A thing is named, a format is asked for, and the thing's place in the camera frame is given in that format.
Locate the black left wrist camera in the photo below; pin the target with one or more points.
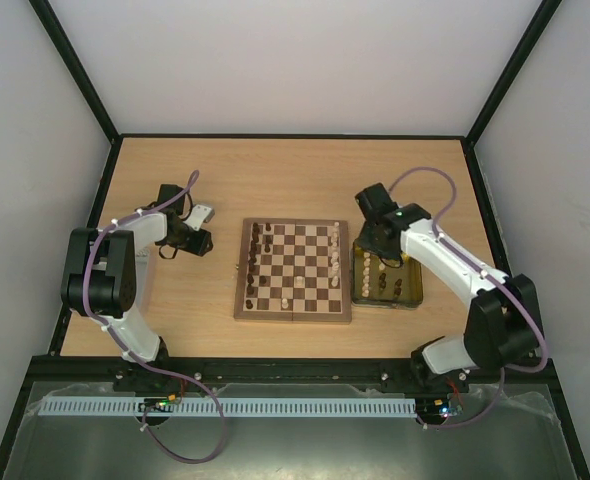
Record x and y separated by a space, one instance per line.
173 195

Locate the black frame rail front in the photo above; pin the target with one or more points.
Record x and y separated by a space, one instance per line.
385 375

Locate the gold metal tray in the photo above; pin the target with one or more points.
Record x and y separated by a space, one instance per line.
385 283

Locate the grey slotted cable duct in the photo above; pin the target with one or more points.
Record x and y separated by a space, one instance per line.
82 406

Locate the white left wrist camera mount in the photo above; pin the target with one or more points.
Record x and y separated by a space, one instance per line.
199 215

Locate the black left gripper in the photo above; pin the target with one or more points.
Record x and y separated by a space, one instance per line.
199 247

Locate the wooden folding chess board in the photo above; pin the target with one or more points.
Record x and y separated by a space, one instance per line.
288 248

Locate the dark queen piece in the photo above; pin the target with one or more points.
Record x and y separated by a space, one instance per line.
253 260

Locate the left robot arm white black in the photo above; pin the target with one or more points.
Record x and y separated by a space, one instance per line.
106 271

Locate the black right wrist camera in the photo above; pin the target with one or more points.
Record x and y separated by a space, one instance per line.
375 200

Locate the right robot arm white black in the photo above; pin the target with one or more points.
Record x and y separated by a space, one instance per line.
502 328

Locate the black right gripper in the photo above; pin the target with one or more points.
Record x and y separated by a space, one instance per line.
375 239

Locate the dark king piece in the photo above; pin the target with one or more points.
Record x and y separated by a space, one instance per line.
254 246

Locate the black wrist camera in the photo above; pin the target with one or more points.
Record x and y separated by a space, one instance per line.
173 195
375 200

